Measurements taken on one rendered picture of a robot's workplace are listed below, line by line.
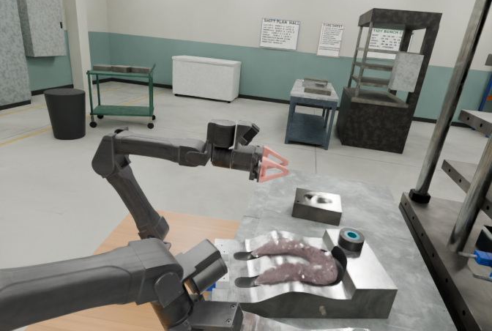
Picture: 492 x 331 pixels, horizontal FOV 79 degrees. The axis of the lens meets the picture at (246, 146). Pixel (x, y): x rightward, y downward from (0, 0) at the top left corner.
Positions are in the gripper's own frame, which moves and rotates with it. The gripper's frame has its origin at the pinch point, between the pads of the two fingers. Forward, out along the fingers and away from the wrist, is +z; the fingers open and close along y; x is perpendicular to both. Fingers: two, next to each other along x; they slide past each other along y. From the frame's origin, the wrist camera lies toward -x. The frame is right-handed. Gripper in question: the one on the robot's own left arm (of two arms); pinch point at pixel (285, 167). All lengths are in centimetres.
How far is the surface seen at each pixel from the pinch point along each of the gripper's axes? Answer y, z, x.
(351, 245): 6.1, 24.9, 25.5
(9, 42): 396, -451, 25
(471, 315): 1, 64, 39
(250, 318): -21.8, -3.6, 30.5
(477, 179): 33, 72, 7
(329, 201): 46, 25, 33
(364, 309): -8.4, 27.7, 35.0
